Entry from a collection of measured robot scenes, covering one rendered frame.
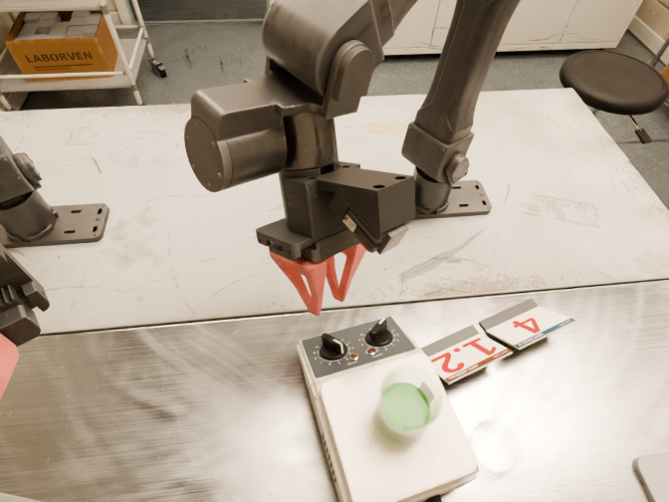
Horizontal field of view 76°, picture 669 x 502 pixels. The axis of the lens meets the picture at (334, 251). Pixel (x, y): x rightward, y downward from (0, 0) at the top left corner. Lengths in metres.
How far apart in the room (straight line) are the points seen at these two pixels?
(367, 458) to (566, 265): 0.43
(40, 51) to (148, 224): 1.89
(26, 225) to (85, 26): 1.94
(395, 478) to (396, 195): 0.25
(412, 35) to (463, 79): 2.30
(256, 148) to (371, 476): 0.30
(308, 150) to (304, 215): 0.05
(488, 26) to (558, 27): 2.67
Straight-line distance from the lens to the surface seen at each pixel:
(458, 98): 0.56
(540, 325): 0.60
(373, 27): 0.35
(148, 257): 0.67
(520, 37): 3.10
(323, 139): 0.37
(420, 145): 0.60
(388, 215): 0.33
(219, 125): 0.31
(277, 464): 0.52
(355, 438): 0.43
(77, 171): 0.84
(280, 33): 0.36
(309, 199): 0.36
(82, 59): 2.50
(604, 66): 1.85
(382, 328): 0.50
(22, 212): 0.72
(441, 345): 0.57
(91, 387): 0.60
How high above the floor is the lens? 1.41
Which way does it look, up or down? 53 degrees down
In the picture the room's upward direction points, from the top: 3 degrees clockwise
